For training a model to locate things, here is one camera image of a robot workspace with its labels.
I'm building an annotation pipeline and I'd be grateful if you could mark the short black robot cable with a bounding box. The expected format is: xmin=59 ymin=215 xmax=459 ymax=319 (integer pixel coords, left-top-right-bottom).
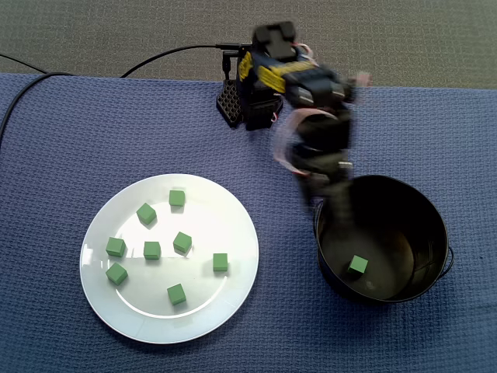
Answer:
xmin=221 ymin=50 xmax=238 ymax=81

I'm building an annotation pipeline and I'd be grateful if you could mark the blue waffle weave cloth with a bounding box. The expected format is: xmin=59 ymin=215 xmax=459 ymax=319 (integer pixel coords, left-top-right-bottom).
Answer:
xmin=0 ymin=72 xmax=497 ymax=373

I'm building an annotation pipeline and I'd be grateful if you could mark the black round metal container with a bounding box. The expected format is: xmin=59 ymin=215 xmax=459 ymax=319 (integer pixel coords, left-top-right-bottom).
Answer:
xmin=312 ymin=174 xmax=455 ymax=306

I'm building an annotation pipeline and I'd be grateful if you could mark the thick black cable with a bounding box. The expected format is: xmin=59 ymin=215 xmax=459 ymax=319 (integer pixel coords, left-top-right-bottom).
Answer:
xmin=0 ymin=71 xmax=73 ymax=151

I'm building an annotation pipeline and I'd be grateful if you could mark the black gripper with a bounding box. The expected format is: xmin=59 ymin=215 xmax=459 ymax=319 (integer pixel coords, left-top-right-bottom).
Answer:
xmin=291 ymin=110 xmax=363 ymax=239

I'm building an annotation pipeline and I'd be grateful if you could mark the thin black cable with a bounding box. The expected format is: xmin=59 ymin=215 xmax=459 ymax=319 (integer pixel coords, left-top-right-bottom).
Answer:
xmin=0 ymin=53 xmax=47 ymax=74

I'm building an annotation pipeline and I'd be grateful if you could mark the white round plate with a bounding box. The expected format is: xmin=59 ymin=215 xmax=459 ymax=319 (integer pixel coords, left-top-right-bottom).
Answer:
xmin=79 ymin=173 xmax=260 ymax=345

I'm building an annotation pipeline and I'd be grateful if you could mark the long black robot cable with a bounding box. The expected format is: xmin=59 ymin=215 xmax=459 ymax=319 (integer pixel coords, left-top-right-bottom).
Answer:
xmin=119 ymin=41 xmax=253 ymax=78

